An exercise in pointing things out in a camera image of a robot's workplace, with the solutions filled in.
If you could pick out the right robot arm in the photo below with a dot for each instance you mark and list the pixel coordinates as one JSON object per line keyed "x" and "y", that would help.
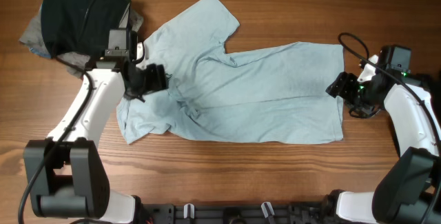
{"x": 410, "y": 192}

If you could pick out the blue folded garment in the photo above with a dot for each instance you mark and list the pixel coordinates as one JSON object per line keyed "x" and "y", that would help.
{"x": 40, "y": 53}

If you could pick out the black folded garment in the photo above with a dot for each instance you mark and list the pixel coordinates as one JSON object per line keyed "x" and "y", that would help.
{"x": 80, "y": 26}

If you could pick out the black t-shirt under pile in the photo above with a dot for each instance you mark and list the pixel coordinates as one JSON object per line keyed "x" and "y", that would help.
{"x": 433, "y": 86}

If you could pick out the grey folded garment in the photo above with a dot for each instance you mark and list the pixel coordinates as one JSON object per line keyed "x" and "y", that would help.
{"x": 75, "y": 62}

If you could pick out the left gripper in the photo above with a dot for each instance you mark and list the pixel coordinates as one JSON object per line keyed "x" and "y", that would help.
{"x": 159, "y": 79}

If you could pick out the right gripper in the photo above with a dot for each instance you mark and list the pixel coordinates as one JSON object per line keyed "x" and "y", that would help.
{"x": 342, "y": 85}

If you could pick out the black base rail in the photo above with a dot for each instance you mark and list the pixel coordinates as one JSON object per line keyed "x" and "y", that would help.
{"x": 308, "y": 213}

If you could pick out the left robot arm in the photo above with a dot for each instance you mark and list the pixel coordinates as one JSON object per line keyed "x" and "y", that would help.
{"x": 66, "y": 177}

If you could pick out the light blue t-shirt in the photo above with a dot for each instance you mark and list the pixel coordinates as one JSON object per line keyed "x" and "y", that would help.
{"x": 271, "y": 94}

